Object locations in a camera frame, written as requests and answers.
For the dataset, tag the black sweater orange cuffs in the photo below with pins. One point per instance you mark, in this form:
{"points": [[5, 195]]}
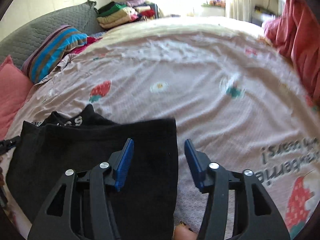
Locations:
{"points": [[144, 207]]}

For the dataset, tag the right hand thumb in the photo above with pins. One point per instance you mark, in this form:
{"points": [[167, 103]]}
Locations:
{"points": [[184, 232]]}

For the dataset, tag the grey quilted headboard cover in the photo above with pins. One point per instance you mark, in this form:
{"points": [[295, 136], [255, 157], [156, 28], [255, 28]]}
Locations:
{"points": [[22, 42]]}

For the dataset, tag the left hand painted nails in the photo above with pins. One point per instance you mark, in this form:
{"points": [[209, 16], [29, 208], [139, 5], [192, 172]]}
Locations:
{"points": [[1, 177]]}

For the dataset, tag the stack of folded clothes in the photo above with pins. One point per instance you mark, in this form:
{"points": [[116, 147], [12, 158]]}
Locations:
{"points": [[115, 14]]}

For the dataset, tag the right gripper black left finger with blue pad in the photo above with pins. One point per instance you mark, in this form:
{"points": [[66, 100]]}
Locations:
{"points": [[79, 205]]}

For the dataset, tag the red crumpled garment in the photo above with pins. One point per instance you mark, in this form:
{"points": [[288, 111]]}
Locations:
{"points": [[90, 40]]}

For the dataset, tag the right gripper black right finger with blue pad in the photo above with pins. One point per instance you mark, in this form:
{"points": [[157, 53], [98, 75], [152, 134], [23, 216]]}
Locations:
{"points": [[256, 215]]}

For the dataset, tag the pink quilted pillow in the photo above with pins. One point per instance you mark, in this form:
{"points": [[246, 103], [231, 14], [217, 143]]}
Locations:
{"points": [[15, 87]]}

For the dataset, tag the white sheer curtain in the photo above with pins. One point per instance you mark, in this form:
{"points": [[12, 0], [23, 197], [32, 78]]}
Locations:
{"points": [[239, 9]]}

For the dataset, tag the striped blue purple pillow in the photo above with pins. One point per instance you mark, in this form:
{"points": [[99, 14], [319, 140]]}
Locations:
{"points": [[58, 44]]}

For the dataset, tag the pink crumpled blanket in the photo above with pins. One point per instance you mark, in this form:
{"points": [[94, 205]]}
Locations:
{"points": [[295, 35]]}

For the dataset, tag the pink strawberry print bedsheet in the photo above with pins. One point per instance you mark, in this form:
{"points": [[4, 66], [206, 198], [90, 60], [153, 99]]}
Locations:
{"points": [[232, 94]]}

